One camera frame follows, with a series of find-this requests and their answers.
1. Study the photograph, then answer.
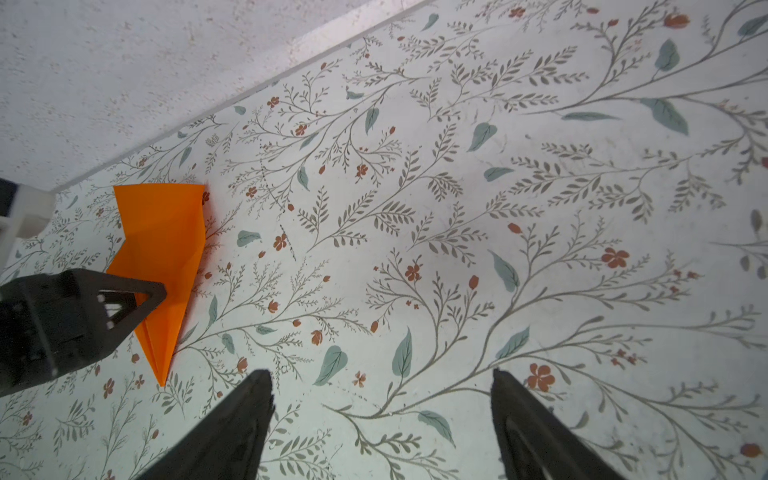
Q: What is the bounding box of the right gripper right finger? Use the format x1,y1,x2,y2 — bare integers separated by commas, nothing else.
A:
490,369,623,480

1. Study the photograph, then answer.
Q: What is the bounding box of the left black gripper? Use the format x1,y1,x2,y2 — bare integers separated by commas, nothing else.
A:
1,269,167,397

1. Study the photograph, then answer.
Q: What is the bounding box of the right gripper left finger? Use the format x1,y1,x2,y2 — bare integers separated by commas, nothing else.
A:
140,369,275,480

